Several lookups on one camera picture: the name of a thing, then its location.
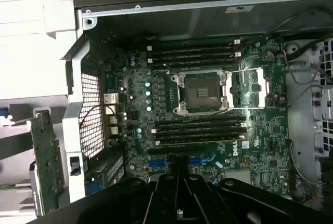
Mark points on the open black PC case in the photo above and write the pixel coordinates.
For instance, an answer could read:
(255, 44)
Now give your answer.
(197, 24)

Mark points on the blue expansion slot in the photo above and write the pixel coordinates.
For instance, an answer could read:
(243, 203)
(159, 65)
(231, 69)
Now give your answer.
(156, 163)

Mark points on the CPU socket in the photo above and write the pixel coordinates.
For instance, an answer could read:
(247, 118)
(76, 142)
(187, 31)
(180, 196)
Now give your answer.
(203, 91)

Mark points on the green Dell motherboard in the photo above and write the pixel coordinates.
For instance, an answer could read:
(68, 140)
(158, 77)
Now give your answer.
(260, 130)

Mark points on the black expansion slot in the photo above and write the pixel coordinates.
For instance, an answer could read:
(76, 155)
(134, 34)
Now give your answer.
(161, 152)

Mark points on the silver perforated drive cage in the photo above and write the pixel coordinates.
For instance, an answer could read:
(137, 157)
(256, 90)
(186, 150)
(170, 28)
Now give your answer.
(325, 63)

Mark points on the black plastic fan shroud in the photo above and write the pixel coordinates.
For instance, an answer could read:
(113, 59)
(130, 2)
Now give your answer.
(327, 169)

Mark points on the silver chipset heatsink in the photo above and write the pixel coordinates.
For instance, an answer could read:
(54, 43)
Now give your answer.
(236, 176)

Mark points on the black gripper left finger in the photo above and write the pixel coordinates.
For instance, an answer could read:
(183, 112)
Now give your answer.
(109, 203)

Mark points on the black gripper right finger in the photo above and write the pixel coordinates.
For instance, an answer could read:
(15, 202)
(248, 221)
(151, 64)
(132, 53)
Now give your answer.
(260, 203)

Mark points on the silver CPU socket cover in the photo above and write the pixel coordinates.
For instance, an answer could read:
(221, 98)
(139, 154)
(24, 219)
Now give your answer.
(261, 89)

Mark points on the white latch RAM slot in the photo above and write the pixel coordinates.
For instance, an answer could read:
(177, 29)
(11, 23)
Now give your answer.
(200, 128)
(192, 57)
(192, 45)

